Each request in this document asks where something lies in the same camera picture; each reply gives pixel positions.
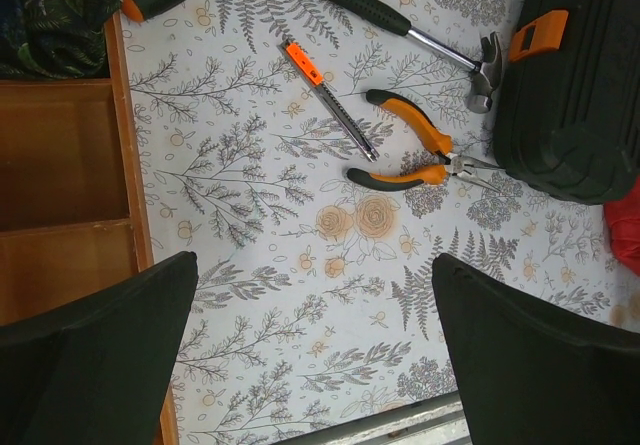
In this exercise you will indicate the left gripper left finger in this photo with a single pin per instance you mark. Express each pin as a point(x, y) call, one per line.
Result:
point(97, 370)

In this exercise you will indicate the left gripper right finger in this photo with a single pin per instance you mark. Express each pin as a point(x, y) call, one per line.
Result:
point(530, 372)

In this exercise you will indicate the black plastic tool case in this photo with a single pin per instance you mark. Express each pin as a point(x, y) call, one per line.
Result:
point(567, 121)

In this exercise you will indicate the wooden compartment tray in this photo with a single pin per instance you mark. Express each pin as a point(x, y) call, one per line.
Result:
point(73, 216)

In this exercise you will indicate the red cloth bag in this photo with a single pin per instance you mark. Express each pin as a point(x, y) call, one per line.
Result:
point(623, 220)

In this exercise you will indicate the dark patterned rolled cloth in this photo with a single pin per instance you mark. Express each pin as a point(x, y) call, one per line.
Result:
point(54, 39)

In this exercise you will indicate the orange utility knife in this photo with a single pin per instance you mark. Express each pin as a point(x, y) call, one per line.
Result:
point(304, 66)

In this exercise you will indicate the aluminium front rail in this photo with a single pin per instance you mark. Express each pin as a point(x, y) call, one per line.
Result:
point(439, 420)

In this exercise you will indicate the claw hammer black handle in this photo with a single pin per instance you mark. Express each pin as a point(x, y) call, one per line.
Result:
point(486, 74)

